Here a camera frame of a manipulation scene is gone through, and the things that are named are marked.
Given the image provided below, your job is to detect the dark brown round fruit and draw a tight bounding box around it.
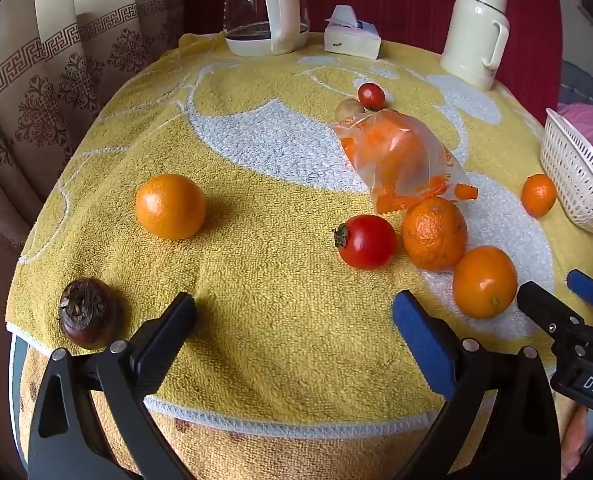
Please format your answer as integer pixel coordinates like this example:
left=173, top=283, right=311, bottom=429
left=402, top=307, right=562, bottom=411
left=58, top=278, right=122, bottom=350

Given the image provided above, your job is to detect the tan patterned tablecloth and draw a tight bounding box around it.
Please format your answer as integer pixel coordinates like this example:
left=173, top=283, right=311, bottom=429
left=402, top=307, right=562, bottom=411
left=9, top=335, right=579, bottom=480

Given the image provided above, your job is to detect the red tomato with stem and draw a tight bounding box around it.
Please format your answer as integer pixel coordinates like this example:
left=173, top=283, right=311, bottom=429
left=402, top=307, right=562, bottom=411
left=333, top=214, right=398, bottom=270

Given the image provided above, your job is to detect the yellow and white towel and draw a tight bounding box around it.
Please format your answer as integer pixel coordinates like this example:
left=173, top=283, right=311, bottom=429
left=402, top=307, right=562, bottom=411
left=5, top=32, right=593, bottom=436

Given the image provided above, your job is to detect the rough-skinned mandarin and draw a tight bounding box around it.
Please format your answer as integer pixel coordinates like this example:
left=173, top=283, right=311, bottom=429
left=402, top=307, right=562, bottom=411
left=402, top=196, right=469, bottom=271

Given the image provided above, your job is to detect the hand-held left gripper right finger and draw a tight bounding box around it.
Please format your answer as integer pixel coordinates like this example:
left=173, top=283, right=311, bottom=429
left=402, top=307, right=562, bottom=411
left=392, top=290, right=562, bottom=480

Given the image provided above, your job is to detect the red cloth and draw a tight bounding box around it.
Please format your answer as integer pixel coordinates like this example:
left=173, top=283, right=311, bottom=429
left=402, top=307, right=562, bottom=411
left=184, top=0, right=563, bottom=111

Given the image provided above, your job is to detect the small red cherry tomato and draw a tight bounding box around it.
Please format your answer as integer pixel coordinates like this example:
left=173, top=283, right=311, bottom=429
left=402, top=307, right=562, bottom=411
left=358, top=83, right=386, bottom=110

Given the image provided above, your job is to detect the cream thermos flask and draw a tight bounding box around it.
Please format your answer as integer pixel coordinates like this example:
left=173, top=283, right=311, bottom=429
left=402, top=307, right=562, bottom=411
left=439, top=0, right=510, bottom=92

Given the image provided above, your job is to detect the person's right hand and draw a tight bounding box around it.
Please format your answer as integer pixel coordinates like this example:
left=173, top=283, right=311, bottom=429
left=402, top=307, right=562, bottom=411
left=562, top=404, right=591, bottom=479

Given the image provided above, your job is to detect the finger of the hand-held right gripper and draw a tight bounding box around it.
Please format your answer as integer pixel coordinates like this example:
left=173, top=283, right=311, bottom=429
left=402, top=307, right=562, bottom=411
left=566, top=269, right=593, bottom=317
left=517, top=281, right=584, bottom=342

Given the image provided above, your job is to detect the large smooth orange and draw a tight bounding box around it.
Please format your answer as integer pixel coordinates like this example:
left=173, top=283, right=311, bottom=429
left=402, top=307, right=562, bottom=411
left=136, top=173, right=208, bottom=241

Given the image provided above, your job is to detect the grey headboard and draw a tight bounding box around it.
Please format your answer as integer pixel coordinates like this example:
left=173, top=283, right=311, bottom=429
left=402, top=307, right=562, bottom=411
left=559, top=61, right=593, bottom=107

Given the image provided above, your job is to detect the white tissue pack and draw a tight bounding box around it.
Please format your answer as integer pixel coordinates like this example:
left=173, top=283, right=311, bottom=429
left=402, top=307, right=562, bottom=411
left=323, top=5, right=382, bottom=59

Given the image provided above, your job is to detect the glass kettle with cream handle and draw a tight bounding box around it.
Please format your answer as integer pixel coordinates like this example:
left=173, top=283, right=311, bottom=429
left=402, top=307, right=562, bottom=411
left=224, top=0, right=311, bottom=57

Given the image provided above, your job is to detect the white plastic basket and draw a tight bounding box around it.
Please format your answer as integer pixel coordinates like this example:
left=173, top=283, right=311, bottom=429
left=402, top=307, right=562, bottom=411
left=540, top=107, right=593, bottom=235

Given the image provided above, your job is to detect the plastic bag of orange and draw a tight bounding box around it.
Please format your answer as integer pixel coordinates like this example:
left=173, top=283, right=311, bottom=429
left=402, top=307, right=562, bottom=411
left=332, top=108, right=478, bottom=216

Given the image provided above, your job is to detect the brown longan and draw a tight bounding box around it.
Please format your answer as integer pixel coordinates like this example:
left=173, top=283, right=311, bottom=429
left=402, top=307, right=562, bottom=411
left=335, top=99, right=366, bottom=123

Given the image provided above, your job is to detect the beige patterned curtain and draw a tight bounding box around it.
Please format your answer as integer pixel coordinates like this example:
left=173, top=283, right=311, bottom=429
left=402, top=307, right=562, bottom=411
left=0, top=0, right=187, bottom=261

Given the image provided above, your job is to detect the small mandarin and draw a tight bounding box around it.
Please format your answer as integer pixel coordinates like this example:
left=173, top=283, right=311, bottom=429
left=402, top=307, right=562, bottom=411
left=521, top=173, right=557, bottom=218

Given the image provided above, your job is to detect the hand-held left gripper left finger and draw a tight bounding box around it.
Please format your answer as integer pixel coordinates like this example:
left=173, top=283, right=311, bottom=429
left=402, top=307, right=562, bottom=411
left=28, top=292, right=198, bottom=480

